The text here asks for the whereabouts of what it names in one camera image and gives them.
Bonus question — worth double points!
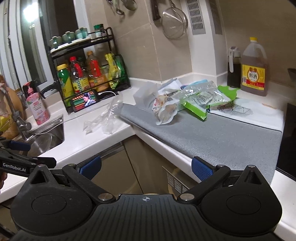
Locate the black metal spice rack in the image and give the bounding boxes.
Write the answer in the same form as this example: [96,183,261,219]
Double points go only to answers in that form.
[41,24,130,113]

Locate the dark soy sauce dispenser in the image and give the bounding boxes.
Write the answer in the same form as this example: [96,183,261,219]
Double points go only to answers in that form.
[227,46,241,88]

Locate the small spice jar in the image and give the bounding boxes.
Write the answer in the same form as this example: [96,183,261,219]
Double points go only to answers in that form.
[94,24,105,38]

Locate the pink dish soap bottle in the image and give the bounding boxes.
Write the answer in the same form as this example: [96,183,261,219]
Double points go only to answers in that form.
[23,81,50,125]

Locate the black stovetop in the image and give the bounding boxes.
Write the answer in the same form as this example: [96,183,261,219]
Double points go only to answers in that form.
[276,103,296,181]

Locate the green teacups on tray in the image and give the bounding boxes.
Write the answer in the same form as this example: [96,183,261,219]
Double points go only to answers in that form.
[49,27,91,51]

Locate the red cap sauce bottle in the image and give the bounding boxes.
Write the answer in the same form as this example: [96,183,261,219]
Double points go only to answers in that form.
[70,56,90,93]

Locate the grey countertop mat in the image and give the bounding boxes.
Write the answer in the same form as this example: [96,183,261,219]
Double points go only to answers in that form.
[118,104,281,183]

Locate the green clear snack wrapper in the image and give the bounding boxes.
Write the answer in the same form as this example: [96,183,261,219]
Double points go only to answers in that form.
[178,81,239,121]

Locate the hanging knife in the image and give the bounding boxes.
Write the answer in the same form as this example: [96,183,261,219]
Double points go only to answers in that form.
[151,0,161,22]

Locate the smartphone showing video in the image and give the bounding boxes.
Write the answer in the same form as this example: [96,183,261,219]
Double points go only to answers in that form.
[70,90,99,113]

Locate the clear plastic bag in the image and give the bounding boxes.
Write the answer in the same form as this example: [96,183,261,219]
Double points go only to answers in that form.
[83,93,123,135]

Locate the cabinet vent grille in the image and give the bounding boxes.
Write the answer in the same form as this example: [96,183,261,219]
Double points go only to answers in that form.
[162,166,189,195]

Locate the orange cap oil bottle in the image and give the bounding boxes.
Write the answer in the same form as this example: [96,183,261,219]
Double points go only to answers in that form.
[86,51,109,92]

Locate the translucent white plastic bag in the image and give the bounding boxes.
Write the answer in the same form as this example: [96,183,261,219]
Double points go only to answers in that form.
[133,82,158,109]

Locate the hanging mesh strainer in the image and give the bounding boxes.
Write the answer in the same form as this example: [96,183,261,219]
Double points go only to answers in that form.
[161,0,188,40]

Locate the large cooking wine jug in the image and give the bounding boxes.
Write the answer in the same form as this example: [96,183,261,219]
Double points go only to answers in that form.
[240,37,269,96]

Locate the silver wall vent grille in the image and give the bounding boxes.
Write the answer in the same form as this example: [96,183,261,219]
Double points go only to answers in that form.
[186,0,206,35]

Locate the food wrapper with picture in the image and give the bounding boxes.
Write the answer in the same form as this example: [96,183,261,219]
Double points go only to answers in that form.
[152,95,180,126]

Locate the steel kitchen faucet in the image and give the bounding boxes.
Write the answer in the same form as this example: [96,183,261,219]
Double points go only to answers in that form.
[1,79,32,141]

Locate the yellow green snack bag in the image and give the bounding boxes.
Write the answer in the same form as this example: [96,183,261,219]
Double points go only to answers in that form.
[105,53,125,89]

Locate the blue plastic wrapper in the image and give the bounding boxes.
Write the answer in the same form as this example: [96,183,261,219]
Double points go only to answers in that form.
[180,79,208,90]

